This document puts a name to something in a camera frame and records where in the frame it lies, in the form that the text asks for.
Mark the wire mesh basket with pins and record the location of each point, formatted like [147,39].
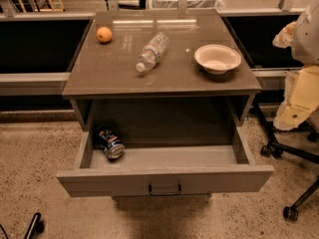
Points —
[189,4]

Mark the black office chair base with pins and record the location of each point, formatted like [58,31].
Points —
[275,148]

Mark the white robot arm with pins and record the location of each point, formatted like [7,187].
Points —
[305,46]

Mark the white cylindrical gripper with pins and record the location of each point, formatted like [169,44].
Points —
[306,39]

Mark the black chair leg with caster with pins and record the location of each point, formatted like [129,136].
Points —
[36,227]

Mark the open grey top drawer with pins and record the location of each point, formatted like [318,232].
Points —
[197,143]

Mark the grey cabinet with glossy top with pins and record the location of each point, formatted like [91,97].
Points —
[108,72]

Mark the orange fruit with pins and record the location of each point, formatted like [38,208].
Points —
[104,35]

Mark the clear plastic water bottle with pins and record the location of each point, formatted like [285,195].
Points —
[152,52]

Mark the black drawer handle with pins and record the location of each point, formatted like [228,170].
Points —
[164,191]

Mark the blue pepsi can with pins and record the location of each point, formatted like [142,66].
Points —
[111,145]

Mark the white bowl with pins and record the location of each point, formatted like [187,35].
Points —
[217,59]

